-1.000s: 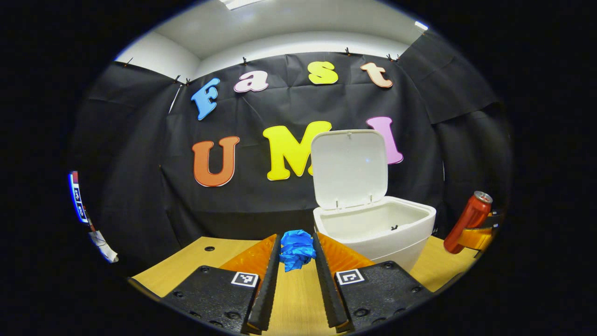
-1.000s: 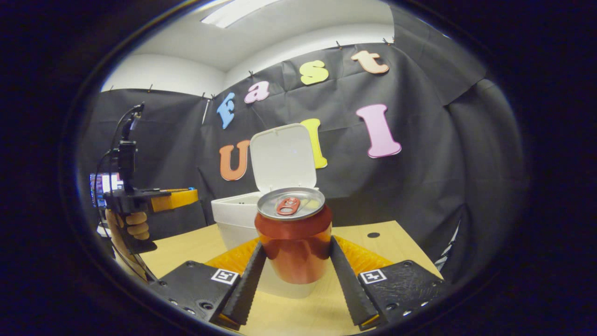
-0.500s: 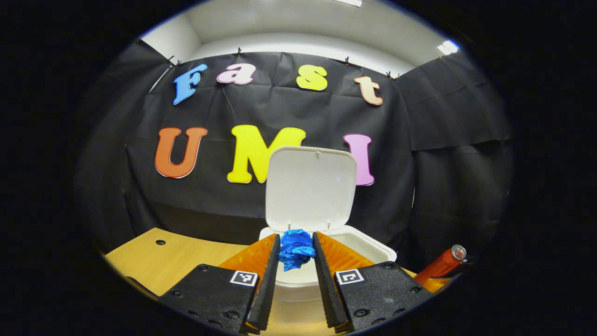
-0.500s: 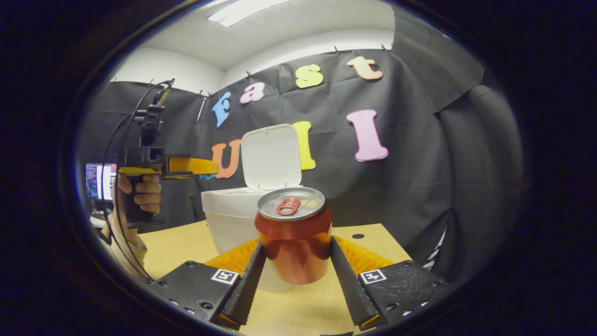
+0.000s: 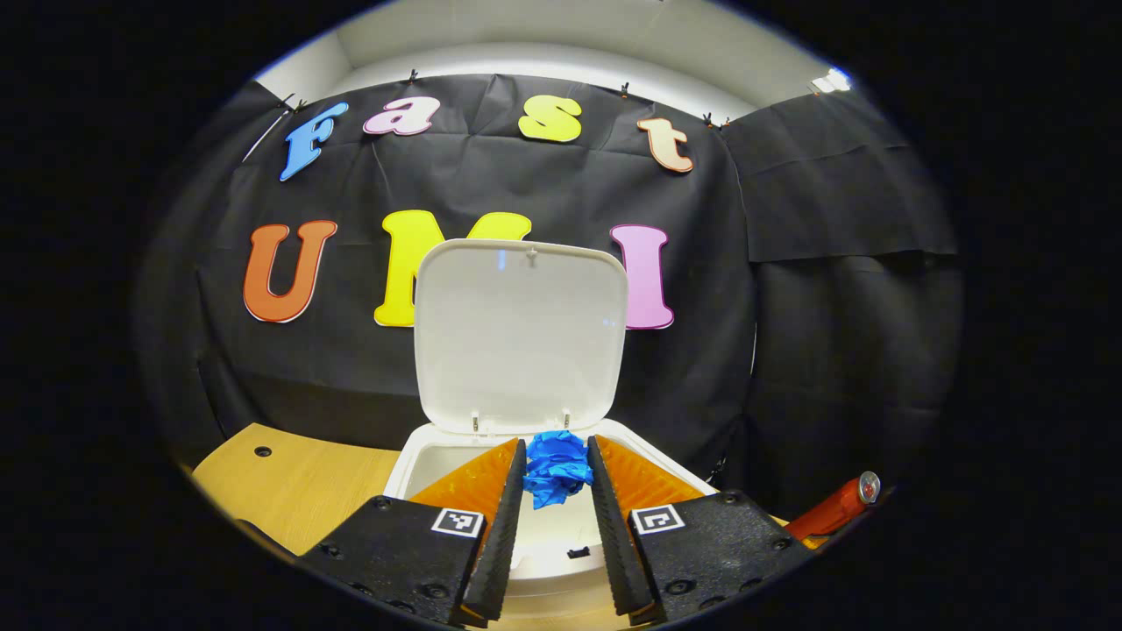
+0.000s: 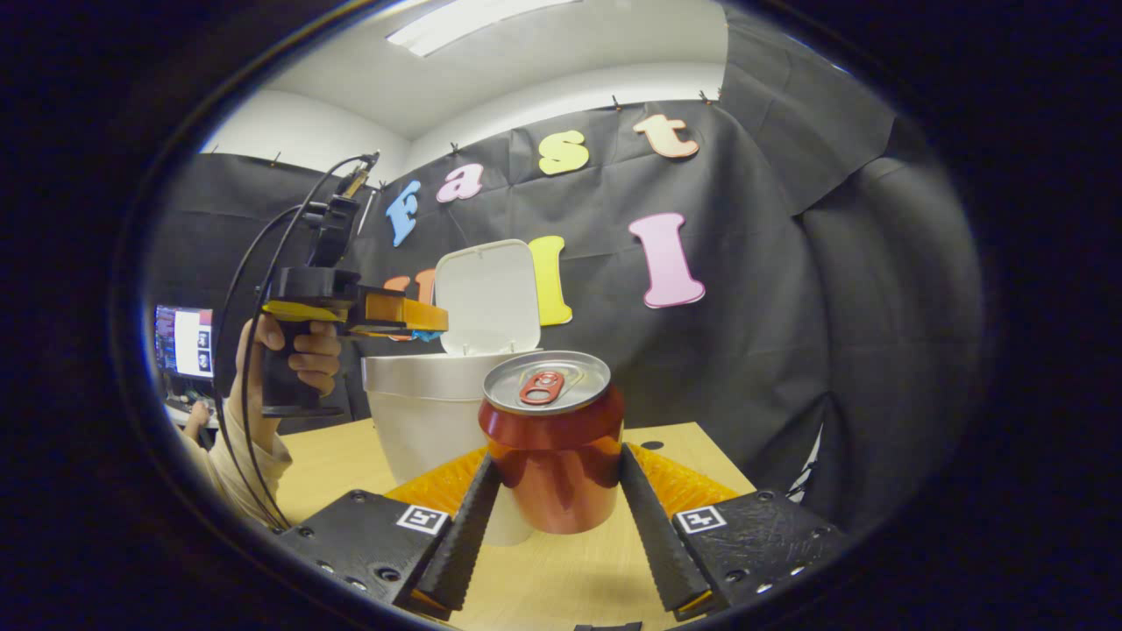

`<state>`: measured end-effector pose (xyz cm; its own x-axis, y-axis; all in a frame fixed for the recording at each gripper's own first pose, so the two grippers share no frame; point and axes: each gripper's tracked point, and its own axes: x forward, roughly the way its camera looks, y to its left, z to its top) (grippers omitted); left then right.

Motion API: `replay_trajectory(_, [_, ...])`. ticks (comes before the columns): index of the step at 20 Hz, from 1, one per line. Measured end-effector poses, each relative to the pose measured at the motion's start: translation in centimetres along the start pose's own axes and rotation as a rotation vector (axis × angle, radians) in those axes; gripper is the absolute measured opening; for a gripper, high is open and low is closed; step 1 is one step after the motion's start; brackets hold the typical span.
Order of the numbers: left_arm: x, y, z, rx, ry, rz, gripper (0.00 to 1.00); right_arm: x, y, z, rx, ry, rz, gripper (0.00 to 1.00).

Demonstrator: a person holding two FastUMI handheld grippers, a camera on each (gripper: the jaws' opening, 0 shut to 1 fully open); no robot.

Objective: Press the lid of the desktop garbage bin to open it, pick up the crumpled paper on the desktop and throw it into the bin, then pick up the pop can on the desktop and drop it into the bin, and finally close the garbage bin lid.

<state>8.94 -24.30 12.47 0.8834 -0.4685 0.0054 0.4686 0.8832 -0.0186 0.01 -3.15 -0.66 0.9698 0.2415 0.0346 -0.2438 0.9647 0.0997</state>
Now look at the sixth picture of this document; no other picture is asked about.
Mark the computer monitor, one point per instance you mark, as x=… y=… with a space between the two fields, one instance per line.
x=184 y=340

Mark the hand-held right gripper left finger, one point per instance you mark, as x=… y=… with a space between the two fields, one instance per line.
x=456 y=543

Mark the ceiling light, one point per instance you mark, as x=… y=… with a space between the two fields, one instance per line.
x=473 y=22

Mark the white desktop garbage bin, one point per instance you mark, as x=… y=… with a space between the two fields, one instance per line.
x=421 y=412

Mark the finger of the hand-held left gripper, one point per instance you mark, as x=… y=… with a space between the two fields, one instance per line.
x=399 y=311

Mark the wooden desktop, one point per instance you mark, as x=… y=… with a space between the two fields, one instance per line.
x=342 y=464

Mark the red pop can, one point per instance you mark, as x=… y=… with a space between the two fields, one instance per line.
x=552 y=456

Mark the blue paper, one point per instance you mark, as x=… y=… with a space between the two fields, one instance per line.
x=427 y=335

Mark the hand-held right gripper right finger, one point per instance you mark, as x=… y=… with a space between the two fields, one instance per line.
x=657 y=535

